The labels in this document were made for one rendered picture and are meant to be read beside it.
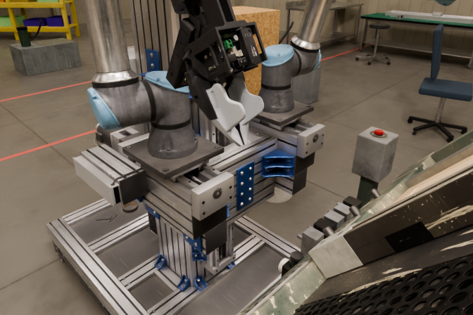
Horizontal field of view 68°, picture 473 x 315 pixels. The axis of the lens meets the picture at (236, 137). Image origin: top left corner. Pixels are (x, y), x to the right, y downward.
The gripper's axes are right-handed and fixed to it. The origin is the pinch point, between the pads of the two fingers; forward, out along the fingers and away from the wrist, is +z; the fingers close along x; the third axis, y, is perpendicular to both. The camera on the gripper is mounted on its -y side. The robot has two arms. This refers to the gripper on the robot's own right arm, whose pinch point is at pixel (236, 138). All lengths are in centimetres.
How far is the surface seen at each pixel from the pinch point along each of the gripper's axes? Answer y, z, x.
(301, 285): -17.3, 38.3, 18.1
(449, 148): -10, 35, 99
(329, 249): -11.7, 32.5, 24.5
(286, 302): -17.1, 38.7, 12.4
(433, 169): -7, 34, 75
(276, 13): -128, -57, 183
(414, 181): -13, 37, 75
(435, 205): 13.1, 21.9, 24.3
